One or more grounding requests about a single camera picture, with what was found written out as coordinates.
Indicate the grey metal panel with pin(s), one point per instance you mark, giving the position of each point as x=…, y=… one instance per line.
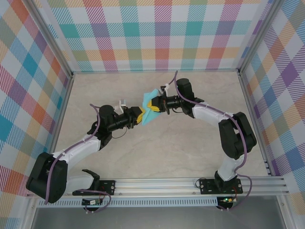
x=155, y=218

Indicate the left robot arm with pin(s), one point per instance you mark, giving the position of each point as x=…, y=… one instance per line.
x=78, y=150

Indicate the small circuit board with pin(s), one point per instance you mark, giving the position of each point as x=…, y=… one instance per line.
x=227, y=200
x=91, y=202

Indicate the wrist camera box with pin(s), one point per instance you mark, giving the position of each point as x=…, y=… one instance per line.
x=165, y=88
x=122, y=103

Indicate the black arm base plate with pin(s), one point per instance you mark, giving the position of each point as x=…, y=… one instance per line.
x=206, y=186
x=108, y=187

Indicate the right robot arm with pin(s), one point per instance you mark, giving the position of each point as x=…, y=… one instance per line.
x=207, y=114

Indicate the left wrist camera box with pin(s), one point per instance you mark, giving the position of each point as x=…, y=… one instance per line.
x=122, y=103

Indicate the aluminium frame post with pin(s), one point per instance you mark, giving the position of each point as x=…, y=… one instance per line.
x=259, y=33
x=51, y=38

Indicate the light blue cloth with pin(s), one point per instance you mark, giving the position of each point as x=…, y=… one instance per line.
x=150, y=117

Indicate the wide aluminium mounting rail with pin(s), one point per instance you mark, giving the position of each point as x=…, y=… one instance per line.
x=155, y=187

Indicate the thin aluminium rail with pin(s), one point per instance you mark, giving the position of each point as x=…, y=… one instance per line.
x=155, y=71

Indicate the aluminium side rail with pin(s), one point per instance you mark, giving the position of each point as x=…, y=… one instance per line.
x=58, y=124
x=256, y=124

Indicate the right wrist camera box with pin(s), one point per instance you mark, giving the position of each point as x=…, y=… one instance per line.
x=165, y=88

